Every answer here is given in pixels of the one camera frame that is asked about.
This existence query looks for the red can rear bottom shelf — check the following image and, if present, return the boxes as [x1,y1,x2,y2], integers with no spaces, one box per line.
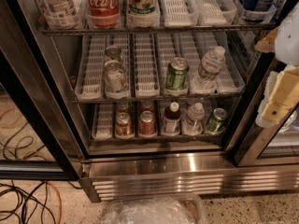
[140,101,155,112]

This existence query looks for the silver can rear middle shelf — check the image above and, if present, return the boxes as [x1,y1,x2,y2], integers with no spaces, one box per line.
[105,45,122,63]

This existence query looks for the small water bottle bottom shelf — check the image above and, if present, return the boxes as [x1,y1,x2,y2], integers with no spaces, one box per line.
[183,103,205,136]

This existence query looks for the copper can shelf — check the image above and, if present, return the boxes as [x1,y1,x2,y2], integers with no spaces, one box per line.
[116,112,133,136]
[116,103,130,113]

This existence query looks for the clear water bottle middle shelf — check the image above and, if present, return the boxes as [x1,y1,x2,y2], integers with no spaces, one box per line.
[192,46,225,93]

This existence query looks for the red Coca-Cola bottle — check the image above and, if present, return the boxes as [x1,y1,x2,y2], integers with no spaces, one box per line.
[88,0,120,28]

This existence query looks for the white patterned can middle shelf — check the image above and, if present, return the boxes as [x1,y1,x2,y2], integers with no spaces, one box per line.
[104,60,127,93]

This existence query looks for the dark drink bottle white cap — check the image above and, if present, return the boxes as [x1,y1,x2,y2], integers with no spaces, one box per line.
[163,102,180,133]

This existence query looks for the red can front bottom shelf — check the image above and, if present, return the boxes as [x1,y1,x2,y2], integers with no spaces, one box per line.
[139,111,156,135]

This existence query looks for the orange cable on floor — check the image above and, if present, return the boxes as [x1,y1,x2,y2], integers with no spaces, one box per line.
[43,180,64,224]

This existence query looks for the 7Up soda bottle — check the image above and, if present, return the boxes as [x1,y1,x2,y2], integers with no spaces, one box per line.
[128,0,158,27]

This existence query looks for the black fridge door left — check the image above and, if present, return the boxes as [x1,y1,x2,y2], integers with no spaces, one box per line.
[0,0,81,181]

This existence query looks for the blue label plastic bottle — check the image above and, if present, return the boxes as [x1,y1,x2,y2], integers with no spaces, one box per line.
[43,0,78,29]

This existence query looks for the green can bottom shelf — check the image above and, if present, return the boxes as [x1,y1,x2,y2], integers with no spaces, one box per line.
[206,108,228,133]

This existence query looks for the clear plastic bag bin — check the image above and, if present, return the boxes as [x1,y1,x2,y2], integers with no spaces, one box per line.
[100,194,208,224]

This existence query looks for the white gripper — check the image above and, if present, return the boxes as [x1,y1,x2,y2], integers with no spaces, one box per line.
[254,2,299,128]

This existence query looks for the black cables on floor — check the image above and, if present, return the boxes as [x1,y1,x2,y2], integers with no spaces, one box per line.
[0,180,82,224]

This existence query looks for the green soda can middle shelf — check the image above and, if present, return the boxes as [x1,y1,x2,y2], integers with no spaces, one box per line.
[165,57,189,91]

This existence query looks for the copper can rear bottom shelf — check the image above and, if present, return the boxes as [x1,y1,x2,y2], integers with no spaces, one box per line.
[116,103,130,113]

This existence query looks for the copper can front bottom shelf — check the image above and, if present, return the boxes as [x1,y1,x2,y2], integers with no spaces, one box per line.
[116,112,133,136]

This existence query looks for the red can shelf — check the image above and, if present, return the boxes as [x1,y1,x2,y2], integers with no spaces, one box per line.
[139,111,156,135]
[140,101,155,112]

